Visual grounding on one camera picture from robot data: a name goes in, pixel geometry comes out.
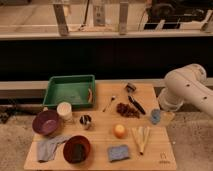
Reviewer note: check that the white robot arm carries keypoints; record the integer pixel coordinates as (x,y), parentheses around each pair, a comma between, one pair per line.
(186,84)

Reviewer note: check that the corn cob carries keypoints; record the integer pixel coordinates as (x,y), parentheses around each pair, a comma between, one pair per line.
(141,135)

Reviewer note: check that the black handled tool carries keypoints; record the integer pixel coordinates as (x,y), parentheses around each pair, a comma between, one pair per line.
(136,104)

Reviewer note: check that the blue sponge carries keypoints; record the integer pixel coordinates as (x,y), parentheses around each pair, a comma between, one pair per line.
(118,153)

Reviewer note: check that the purple bowl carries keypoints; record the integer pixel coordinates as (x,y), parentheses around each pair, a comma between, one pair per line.
(46,122)

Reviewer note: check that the small metal cup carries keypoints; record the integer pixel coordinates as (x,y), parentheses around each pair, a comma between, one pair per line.
(86,121)

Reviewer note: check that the white cup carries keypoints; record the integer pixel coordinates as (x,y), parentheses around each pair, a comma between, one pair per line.
(64,109)

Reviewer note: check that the small dark metal object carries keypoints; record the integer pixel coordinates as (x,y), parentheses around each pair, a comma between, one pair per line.
(130,87)

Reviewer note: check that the bunch of dark grapes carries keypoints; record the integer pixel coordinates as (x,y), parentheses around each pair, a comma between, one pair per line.
(126,110)

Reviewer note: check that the grey blue cloth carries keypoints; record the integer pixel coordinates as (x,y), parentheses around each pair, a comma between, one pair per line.
(46,148)

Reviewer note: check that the wooden board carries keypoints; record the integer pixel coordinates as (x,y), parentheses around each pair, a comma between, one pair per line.
(158,154)

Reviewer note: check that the green plastic tray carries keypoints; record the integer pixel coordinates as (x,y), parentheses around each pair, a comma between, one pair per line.
(78,90)

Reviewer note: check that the orange fruit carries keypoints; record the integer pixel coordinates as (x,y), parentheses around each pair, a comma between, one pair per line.
(119,131)

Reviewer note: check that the small blue cup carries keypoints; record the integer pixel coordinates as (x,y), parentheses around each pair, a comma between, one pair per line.
(155,116)

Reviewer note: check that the red bowl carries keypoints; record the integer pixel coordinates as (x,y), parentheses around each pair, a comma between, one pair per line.
(76,149)

